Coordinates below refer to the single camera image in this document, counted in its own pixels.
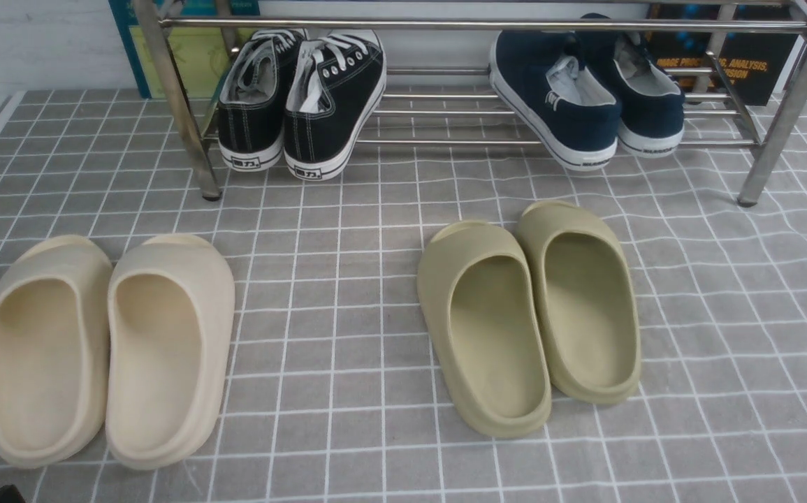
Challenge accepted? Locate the navy slip-on shoe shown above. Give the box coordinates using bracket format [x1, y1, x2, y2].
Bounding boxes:
[489, 31, 623, 171]
[576, 31, 685, 159]

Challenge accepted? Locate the metal shoe rack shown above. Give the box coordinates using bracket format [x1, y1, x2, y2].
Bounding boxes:
[131, 0, 807, 207]

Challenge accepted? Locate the left olive foam slipper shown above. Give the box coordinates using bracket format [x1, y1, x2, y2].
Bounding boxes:
[416, 221, 551, 437]

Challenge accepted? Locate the olive foam slipper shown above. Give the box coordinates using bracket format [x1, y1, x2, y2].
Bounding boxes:
[416, 221, 551, 437]
[515, 200, 641, 404]

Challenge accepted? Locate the grey checked table cloth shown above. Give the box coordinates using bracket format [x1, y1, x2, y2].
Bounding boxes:
[0, 89, 807, 502]

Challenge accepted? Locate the right black canvas sneaker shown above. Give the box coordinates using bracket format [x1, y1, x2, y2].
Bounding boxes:
[283, 29, 387, 181]

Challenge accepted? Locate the black canvas sneaker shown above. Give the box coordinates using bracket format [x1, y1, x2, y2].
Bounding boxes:
[283, 29, 387, 181]
[217, 29, 308, 172]

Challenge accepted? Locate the right olive foam slipper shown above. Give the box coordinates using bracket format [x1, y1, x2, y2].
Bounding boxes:
[515, 200, 641, 404]

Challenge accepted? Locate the left black canvas sneaker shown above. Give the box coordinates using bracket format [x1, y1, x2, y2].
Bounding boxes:
[217, 29, 308, 172]

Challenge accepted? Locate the right cream foam slipper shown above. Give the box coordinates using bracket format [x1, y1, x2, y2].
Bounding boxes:
[106, 233, 236, 470]

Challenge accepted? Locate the cream foam slipper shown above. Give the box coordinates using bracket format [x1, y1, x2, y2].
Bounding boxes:
[0, 235, 112, 469]
[106, 233, 236, 470]

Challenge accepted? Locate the teal and yellow book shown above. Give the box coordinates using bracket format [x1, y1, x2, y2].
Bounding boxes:
[109, 1, 228, 99]

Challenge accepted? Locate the left cream foam slipper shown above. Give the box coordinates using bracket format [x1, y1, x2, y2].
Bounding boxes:
[0, 235, 112, 469]

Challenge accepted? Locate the black image processing book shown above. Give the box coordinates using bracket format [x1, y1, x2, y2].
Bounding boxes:
[646, 3, 797, 106]

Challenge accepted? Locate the black object at bottom edge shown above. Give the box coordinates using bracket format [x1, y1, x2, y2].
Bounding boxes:
[0, 485, 26, 503]

